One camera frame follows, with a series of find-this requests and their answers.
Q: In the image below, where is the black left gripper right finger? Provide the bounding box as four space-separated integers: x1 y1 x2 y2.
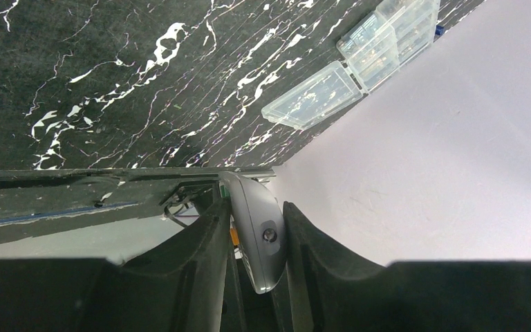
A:
283 202 531 331

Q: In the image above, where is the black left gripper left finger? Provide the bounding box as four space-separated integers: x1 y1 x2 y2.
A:
0 199 231 331

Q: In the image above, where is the white remote control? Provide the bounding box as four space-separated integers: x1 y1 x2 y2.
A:
219 172 288 295

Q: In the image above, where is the clear plastic screw organizer box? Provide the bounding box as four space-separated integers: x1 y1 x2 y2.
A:
261 0 440 131

